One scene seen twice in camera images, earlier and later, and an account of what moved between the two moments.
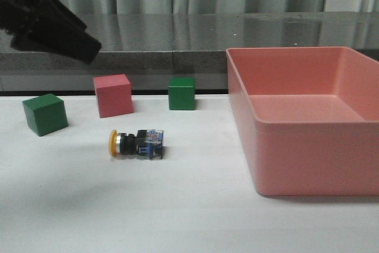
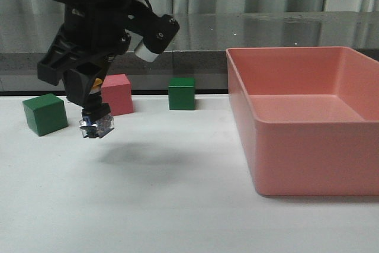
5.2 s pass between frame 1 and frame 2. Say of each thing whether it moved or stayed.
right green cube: stayed
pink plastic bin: stayed
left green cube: stayed
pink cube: stayed
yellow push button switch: moved
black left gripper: moved
